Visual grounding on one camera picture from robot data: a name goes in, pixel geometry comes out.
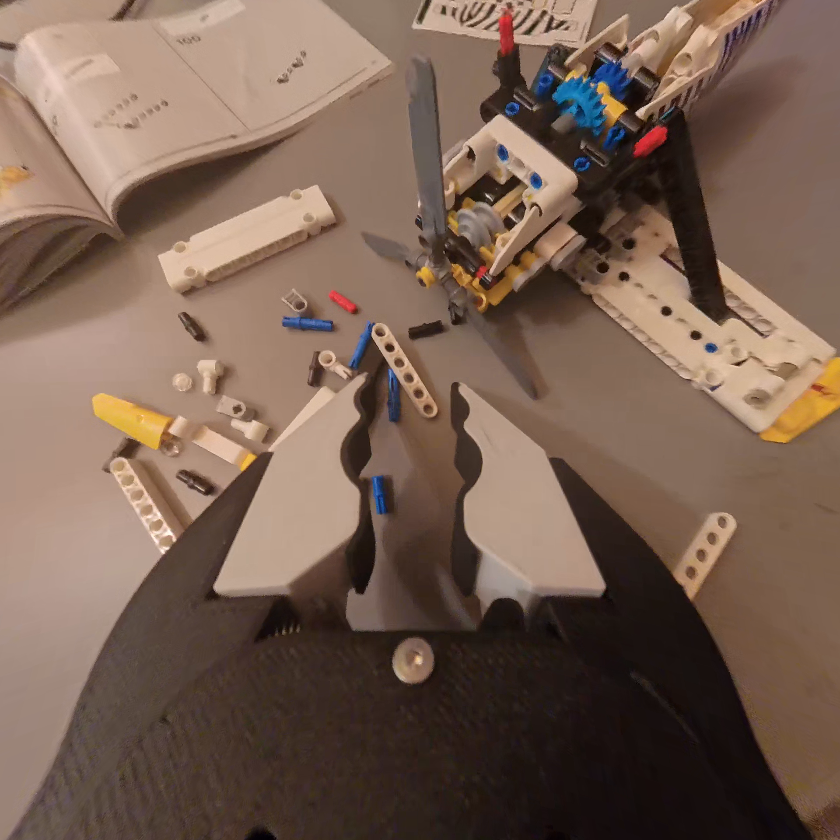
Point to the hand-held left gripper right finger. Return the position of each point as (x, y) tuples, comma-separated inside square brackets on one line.
[(525, 518)]

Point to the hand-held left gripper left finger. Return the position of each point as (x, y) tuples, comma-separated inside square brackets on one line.
[(289, 518)]

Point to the blue lego pin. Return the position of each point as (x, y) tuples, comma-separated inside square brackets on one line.
[(380, 493), (393, 395), (307, 323), (361, 346)]

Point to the lego plane model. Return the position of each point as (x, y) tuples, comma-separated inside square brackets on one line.
[(525, 151)]

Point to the small yellow lego piece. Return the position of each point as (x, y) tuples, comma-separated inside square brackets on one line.
[(248, 462)]

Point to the white lego connector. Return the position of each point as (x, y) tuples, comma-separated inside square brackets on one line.
[(334, 364), (210, 376), (253, 430)]

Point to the black lego pin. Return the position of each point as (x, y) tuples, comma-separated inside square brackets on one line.
[(425, 329), (191, 326), (121, 453), (195, 481), (313, 368)]

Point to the white lego brick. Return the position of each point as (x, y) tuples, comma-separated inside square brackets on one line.
[(210, 441)]

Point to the grey lego connector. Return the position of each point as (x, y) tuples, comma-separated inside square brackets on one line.
[(235, 409), (296, 300)]

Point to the clear round lego stud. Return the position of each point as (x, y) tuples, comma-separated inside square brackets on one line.
[(172, 447), (182, 382)]

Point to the white lego beam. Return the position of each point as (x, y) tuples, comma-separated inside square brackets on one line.
[(705, 553), (405, 369), (148, 504)]

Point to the yellow lego wedge piece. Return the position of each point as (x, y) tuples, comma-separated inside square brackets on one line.
[(131, 420)]

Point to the red lego pin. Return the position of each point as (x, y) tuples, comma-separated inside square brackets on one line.
[(342, 301)]

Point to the long white lego panel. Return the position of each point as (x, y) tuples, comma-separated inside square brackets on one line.
[(246, 239)]

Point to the open instruction booklet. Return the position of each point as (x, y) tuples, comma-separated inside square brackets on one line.
[(197, 79)]

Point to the zebra striped sticker sheet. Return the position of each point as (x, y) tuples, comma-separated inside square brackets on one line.
[(459, 19)]

